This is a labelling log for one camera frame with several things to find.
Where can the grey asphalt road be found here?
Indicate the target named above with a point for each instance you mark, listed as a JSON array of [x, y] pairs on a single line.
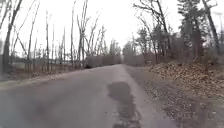
[[83, 96]]

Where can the row of bare trees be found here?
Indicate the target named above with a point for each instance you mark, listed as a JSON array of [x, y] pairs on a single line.
[[46, 50]]

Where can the leaf-strewn dirt verge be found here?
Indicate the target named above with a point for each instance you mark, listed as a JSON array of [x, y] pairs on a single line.
[[186, 103]]

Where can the pile of brown leaves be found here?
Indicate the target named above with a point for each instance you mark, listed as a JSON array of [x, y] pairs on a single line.
[[190, 76]]

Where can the wood of pines and trees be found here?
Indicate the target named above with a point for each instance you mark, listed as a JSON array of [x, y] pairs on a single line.
[[186, 36]]

